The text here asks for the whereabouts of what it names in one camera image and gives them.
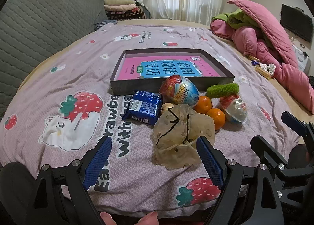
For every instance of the orange mandarin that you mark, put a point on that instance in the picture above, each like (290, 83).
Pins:
(203, 105)
(215, 118)

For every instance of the white cabinet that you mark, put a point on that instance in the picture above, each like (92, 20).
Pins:
(301, 58)

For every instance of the blue candy wrapper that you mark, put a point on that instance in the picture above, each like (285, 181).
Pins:
(255, 62)

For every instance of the green blanket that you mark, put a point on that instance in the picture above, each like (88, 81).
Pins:
(235, 20)

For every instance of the checkered folded blanket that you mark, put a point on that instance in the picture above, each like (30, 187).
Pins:
(125, 15)

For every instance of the pink folded blanket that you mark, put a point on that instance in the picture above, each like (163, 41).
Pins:
(120, 7)

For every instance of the pink duvet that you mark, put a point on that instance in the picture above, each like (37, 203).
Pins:
(265, 23)

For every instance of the strawberry printed blanket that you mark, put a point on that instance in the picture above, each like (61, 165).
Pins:
(73, 72)

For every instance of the white hair scrunchie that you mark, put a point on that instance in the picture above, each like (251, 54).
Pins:
(269, 67)

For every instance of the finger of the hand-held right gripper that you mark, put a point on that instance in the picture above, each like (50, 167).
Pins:
(263, 145)
(293, 120)

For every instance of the pink and blue book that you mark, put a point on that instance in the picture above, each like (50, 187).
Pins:
(132, 67)

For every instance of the dark shallow cardboard box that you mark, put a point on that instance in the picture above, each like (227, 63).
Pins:
(127, 85)

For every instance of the black television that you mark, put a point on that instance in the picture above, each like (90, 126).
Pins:
(295, 22)

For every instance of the biscuit stick packet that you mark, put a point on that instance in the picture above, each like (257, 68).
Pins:
(263, 72)

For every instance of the beige folded blanket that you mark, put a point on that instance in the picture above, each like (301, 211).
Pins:
(119, 2)

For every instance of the blue biscuit packet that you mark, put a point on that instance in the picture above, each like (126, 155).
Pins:
(142, 107)

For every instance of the red and white plastic egg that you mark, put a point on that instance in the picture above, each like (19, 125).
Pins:
(235, 109)

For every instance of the person's dark clothing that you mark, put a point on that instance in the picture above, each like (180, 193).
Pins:
(14, 190)

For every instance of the brown walnut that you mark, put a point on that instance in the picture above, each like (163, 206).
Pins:
(166, 107)

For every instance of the colourful foil chocolate egg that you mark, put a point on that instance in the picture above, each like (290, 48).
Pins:
(179, 90)

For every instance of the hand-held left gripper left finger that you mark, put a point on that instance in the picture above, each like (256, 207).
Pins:
(98, 161)

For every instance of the green fuzzy hair scrunchie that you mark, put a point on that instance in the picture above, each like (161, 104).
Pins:
(220, 90)

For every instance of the grey quilted headboard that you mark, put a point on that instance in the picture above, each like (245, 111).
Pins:
(36, 31)

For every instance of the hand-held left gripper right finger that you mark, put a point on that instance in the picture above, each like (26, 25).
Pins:
(209, 163)

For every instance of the dark floral cloth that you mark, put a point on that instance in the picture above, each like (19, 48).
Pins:
(105, 24)

